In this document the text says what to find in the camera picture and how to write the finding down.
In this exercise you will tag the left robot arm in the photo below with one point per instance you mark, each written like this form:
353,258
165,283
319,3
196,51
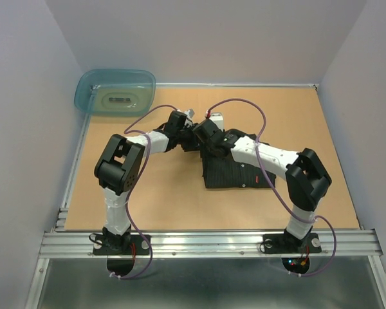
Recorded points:
118,170

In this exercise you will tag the aluminium front rail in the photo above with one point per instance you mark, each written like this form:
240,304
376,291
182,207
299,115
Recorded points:
211,244

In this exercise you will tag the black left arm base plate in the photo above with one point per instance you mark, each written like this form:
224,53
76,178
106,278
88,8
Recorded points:
136,241

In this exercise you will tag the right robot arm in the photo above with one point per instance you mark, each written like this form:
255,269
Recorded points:
306,177

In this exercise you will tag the black pinstriped long sleeve shirt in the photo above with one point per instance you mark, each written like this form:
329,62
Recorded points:
223,173

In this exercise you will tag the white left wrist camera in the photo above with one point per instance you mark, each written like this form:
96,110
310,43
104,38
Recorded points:
190,114

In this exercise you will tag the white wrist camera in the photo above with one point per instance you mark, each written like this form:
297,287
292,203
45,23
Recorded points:
218,120
190,114

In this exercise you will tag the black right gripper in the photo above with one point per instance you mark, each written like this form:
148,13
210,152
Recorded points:
205,148

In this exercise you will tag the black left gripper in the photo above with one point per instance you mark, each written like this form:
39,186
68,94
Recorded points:
193,145

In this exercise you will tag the blue transparent plastic bin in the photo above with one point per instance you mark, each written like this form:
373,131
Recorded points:
115,92

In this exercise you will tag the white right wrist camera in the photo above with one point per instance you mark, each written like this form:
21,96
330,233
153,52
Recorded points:
218,120

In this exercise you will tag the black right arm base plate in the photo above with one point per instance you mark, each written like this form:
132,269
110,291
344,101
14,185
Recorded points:
284,243

